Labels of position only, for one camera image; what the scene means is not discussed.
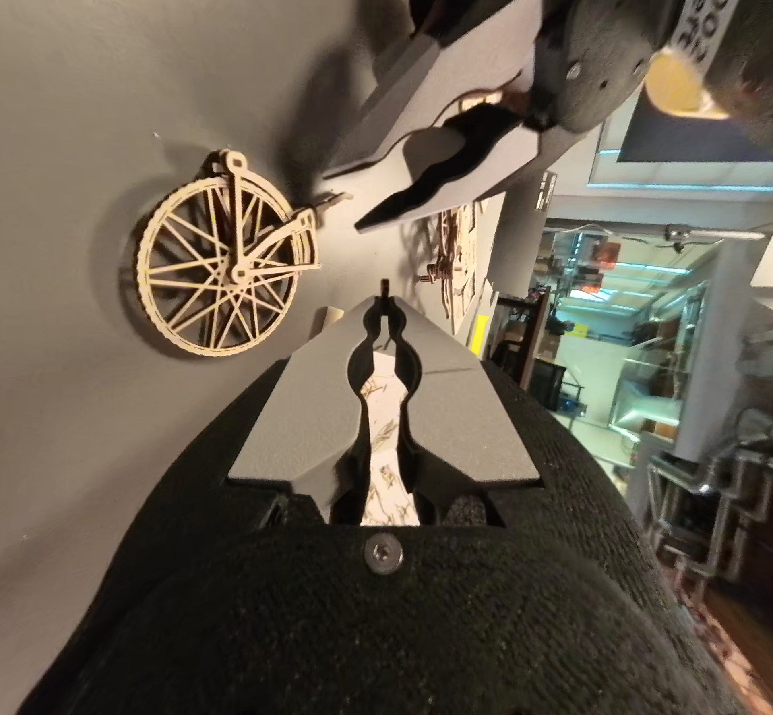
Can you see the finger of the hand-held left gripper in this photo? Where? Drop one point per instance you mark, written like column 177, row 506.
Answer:
column 471, row 71
column 519, row 159

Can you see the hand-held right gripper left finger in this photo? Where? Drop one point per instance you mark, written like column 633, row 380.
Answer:
column 302, row 419

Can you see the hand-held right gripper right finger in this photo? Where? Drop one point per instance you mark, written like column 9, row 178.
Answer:
column 471, row 425

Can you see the small dark wooden pin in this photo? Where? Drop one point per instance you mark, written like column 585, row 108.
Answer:
column 385, row 288

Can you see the wooden bicycle frame wheel assembly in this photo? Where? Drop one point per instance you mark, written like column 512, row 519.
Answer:
column 232, row 271

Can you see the wooden parts sheet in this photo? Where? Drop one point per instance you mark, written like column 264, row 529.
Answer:
column 465, row 243

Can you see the yellow sticky note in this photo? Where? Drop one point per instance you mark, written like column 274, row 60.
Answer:
column 481, row 331

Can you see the white instruction booklet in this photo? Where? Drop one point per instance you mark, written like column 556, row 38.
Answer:
column 386, row 485

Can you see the large dark screen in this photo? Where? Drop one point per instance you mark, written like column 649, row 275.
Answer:
column 694, row 141

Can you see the metal pipe rack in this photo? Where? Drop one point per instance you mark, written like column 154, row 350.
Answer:
column 724, row 485

